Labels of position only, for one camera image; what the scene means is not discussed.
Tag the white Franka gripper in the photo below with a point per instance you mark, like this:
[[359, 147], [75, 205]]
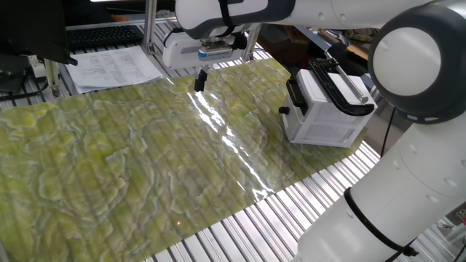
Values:
[[178, 54]]

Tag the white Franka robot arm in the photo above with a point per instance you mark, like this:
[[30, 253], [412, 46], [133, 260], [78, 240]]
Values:
[[418, 163]]

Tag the white plastic drawer cabinet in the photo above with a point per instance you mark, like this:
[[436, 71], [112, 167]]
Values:
[[327, 127]]

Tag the printed paper sheets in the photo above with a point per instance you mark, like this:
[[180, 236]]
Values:
[[113, 67]]

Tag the small orange object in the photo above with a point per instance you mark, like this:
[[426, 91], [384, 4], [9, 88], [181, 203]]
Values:
[[120, 18]]

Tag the black computer keyboard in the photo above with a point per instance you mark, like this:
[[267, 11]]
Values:
[[105, 36]]

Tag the green marble pattern mat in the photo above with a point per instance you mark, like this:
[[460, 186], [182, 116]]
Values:
[[127, 163]]

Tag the black C-clamp with steel screw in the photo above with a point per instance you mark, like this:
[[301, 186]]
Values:
[[338, 98]]

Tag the black computer monitor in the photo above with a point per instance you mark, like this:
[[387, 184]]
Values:
[[32, 29]]

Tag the upright aluminium frame post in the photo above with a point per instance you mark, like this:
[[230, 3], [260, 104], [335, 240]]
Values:
[[253, 41], [150, 22]]

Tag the horizontal aluminium frame rail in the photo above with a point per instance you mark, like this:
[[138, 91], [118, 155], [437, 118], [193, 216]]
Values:
[[109, 22]]

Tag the short aluminium post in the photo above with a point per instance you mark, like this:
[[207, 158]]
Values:
[[52, 76]]

